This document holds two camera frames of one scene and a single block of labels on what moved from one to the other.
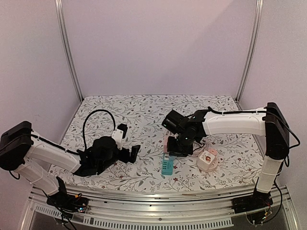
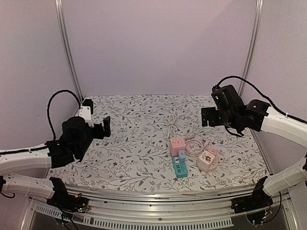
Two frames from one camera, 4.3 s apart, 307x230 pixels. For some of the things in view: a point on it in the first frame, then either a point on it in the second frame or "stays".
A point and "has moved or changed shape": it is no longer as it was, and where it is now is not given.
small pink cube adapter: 213,151 stays
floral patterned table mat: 231,161 stays
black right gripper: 180,148 -> 216,117
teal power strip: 167,166 -> 181,168
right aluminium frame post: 259,13 stays
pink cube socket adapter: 165,144 has moved or changed shape
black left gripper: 133,154 -> 100,134
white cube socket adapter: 204,160 stays
